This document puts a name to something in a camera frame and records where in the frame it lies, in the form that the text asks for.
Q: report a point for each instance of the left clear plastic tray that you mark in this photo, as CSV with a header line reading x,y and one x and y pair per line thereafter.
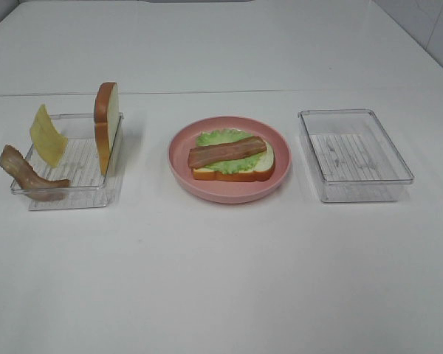
x,y
80,164

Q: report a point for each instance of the bacon strip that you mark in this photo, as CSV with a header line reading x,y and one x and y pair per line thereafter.
x,y
13,163
243,148

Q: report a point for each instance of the yellow cheese slice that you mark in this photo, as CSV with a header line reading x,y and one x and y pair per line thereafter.
x,y
47,141

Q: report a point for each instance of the bread slice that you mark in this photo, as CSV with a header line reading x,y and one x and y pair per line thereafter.
x,y
243,177
106,120

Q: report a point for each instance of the green lettuce leaf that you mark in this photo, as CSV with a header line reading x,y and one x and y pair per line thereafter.
x,y
255,163

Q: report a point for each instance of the pink round plate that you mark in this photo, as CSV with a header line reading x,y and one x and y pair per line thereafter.
x,y
228,192

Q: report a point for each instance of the clear plastic tray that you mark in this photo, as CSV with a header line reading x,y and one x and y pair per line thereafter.
x,y
80,164
351,157

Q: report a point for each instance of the right clear plastic tray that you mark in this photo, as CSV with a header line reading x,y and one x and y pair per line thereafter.
x,y
351,157

